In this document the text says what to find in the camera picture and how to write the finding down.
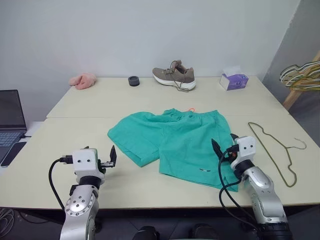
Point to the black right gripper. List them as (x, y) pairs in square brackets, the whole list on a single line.
[(228, 155)]

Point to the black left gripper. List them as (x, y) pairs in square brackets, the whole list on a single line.
[(108, 164)]

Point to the green shorts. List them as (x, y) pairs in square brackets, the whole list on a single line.
[(182, 140)]

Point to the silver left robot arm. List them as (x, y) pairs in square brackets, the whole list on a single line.
[(78, 205)]

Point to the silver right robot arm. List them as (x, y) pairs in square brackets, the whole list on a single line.
[(265, 195)]

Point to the purple tissue box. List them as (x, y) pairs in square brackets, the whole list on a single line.
[(235, 81)]

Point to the pink fluffy slipper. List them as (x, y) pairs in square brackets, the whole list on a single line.
[(83, 81)]

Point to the black smartphone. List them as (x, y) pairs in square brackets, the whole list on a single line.
[(13, 153)]

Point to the wooden clothes rack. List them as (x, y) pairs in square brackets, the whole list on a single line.
[(297, 96)]

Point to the taupe sneaker with white sole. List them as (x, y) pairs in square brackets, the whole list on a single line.
[(172, 76)]

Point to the dark rounded shape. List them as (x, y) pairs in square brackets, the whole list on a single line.
[(147, 233), (202, 232)]

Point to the dark grey laptop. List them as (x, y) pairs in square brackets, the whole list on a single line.
[(10, 117)]

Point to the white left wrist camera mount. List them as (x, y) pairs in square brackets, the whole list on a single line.
[(86, 162)]

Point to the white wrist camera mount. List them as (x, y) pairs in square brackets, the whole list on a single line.
[(246, 147), (86, 162)]

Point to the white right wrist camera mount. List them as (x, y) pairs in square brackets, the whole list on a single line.
[(246, 147)]

